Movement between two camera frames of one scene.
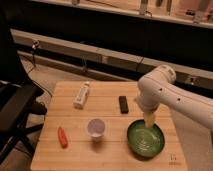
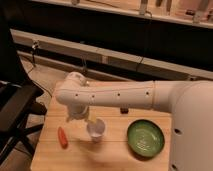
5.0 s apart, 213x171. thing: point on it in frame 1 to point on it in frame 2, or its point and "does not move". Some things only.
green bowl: (145, 141) does not move
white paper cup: (96, 127) does not move
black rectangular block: (123, 105) does not move
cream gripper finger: (149, 118) to (92, 117)
